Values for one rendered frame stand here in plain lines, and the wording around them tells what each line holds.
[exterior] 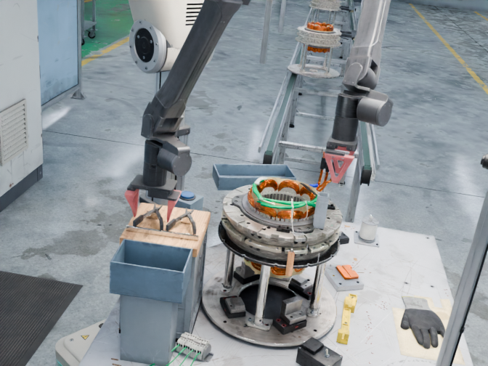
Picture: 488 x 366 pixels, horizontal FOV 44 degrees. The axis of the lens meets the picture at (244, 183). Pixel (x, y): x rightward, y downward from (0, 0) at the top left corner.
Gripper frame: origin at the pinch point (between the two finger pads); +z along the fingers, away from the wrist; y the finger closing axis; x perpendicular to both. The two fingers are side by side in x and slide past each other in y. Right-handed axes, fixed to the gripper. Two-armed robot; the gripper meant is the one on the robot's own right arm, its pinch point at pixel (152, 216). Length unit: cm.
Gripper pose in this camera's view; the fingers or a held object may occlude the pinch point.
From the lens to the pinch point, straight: 150.2
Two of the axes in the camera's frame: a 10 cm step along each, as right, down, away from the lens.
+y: 9.9, 1.5, -0.4
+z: -1.2, 9.2, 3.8
